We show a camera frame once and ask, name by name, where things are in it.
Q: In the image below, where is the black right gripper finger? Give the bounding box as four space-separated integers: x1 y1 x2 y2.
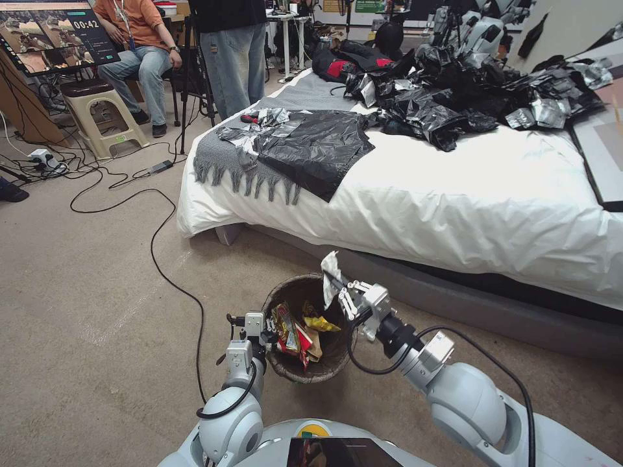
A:
338 287 364 321
323 272 374 293

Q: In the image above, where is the white desk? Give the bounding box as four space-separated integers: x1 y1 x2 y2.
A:
265 11 313 80

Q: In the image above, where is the black tripod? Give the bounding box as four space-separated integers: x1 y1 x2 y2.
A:
172 13 218 156

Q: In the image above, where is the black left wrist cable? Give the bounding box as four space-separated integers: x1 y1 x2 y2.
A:
196 361 258 420

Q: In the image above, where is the white power strip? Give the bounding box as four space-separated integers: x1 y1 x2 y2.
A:
27 149 69 176

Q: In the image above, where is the red yellow snack wrapper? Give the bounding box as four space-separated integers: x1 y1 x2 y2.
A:
271 302 301 355

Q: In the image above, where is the white bed duvet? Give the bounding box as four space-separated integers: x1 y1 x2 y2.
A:
176 67 623 312

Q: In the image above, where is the black helmet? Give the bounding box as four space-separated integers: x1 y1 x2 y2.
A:
374 21 406 62

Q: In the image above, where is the person's dark shoe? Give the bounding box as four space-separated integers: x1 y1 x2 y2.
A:
0 176 31 203

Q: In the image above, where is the standing person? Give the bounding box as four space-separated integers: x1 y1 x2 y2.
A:
186 0 269 122

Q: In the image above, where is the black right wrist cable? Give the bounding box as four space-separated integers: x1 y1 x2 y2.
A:
347 324 537 467

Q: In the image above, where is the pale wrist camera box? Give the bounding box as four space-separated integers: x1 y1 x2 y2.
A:
244 311 267 339
361 285 393 341

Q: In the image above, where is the grey fringed throw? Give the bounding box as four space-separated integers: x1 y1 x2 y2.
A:
192 67 351 206

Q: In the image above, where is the seated person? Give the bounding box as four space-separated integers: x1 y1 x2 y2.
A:
92 0 184 139

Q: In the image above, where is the beige plastic stool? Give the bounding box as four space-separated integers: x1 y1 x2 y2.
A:
60 78 151 161

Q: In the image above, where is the white robot front shell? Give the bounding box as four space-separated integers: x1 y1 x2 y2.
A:
156 417 439 467

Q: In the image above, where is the pile of black garbage bags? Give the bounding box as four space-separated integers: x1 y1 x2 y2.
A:
342 42 615 152

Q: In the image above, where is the black monitor screen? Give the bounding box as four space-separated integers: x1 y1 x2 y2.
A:
0 1 121 78

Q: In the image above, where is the red black jacket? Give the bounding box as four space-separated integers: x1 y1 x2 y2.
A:
311 38 406 84

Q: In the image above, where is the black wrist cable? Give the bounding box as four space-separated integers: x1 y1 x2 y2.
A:
347 324 537 467
196 361 258 420

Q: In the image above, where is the black framed board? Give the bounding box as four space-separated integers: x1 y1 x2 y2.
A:
566 104 623 213

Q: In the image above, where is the white paper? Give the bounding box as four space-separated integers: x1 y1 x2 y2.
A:
321 250 345 311

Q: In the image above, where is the grey bed base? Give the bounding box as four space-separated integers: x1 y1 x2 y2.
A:
215 222 623 362

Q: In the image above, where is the flat black garbage bag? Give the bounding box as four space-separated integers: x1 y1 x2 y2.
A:
215 108 376 204

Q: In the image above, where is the brown woven trash bin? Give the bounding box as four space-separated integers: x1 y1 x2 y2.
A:
261 273 360 385

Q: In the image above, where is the brown paper scrap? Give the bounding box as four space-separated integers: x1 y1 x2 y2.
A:
306 330 325 364

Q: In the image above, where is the long black floor cable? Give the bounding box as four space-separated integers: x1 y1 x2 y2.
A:
69 164 208 405

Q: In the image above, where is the grey background robot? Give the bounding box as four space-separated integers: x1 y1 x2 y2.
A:
432 0 519 60

